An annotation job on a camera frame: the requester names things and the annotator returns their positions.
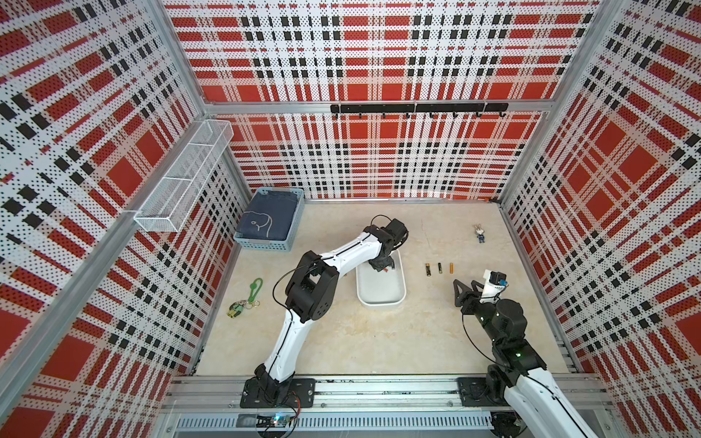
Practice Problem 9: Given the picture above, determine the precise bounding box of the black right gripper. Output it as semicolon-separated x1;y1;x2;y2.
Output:
453;279;502;347

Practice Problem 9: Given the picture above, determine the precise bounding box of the white oval storage box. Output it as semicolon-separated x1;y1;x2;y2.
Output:
355;251;407;310

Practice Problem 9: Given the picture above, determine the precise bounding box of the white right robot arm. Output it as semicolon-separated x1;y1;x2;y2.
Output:
453;271;596;437

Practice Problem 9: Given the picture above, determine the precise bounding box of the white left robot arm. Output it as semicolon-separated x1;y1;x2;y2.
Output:
255;219;409;385

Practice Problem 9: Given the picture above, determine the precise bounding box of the light blue plastic basket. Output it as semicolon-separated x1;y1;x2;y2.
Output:
234;187;305;252

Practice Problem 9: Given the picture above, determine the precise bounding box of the folded blue denim garment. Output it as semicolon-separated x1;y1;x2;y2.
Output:
238;191;298;241

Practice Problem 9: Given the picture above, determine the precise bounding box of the green circuit board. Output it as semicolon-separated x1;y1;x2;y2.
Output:
256;414;295;429

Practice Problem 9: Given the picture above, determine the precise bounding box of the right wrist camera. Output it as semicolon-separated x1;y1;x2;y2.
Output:
482;270;507;300

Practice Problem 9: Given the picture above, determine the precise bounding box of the small rabbit figure keychain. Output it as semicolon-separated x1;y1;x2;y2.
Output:
474;224;486;244

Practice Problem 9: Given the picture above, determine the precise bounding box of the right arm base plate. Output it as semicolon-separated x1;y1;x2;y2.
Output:
457;375;512;407

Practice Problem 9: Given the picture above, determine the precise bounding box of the black hook rail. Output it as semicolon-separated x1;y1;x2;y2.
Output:
330;102;509;116

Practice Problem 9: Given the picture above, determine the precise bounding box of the green carabiner keychain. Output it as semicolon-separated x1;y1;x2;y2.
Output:
226;277;264;319

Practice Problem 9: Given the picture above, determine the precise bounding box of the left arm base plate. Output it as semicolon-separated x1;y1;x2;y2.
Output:
239;377;316;409

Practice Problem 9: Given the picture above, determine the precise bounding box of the white wire mesh shelf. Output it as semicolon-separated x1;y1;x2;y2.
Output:
134;120;233;233

